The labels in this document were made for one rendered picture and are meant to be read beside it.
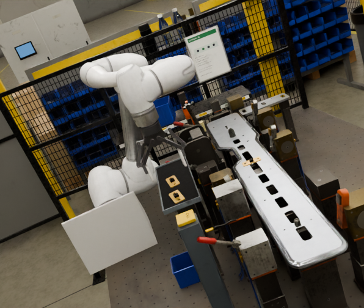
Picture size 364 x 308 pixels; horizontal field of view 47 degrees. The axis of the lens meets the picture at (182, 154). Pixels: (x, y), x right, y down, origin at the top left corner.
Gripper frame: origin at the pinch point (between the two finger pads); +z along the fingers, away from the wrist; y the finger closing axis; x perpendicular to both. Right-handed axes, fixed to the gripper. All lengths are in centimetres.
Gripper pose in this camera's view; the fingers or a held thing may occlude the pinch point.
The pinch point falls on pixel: (168, 170)
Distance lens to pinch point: 157.1
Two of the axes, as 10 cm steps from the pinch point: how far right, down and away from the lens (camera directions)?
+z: 3.4, 8.5, 4.0
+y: -9.0, 4.2, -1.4
